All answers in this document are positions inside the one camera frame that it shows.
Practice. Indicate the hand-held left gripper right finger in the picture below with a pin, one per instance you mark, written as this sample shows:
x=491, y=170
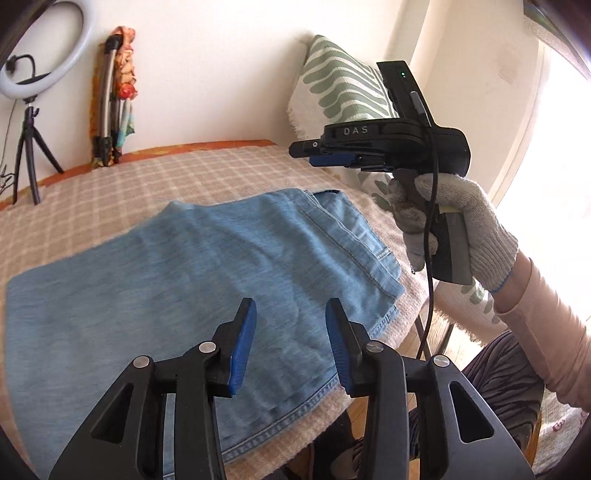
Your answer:
x=339, y=350

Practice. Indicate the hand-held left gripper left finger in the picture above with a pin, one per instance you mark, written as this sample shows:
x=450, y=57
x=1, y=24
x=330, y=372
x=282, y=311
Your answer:
x=242, y=341

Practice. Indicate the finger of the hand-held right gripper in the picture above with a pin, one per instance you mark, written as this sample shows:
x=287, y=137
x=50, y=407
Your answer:
x=330, y=160

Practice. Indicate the light blue denim pants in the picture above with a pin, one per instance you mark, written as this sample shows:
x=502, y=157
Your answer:
x=161, y=286

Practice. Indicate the person's right forearm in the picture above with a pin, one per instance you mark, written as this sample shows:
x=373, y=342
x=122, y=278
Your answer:
x=545, y=323

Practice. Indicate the person's right hand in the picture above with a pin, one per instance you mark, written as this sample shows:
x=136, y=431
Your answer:
x=480, y=221

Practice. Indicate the green leaf patterned pillow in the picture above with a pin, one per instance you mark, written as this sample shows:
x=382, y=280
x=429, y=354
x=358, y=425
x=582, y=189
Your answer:
x=332, y=78

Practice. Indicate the person's striped trouser legs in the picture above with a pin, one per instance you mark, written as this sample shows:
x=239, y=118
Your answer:
x=498, y=392

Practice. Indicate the beige checked blanket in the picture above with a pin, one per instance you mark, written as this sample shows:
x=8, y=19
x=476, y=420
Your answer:
x=138, y=184

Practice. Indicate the white floral cloth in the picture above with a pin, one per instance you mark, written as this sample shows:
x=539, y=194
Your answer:
x=561, y=420

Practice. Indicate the folded silver tripod stand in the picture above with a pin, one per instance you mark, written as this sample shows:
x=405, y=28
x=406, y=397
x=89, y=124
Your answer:
x=107, y=92

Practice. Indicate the black mini tripod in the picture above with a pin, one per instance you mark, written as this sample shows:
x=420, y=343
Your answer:
x=30, y=134

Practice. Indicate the black gooseneck phone holder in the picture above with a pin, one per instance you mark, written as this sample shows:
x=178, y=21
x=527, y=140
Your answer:
x=30, y=81

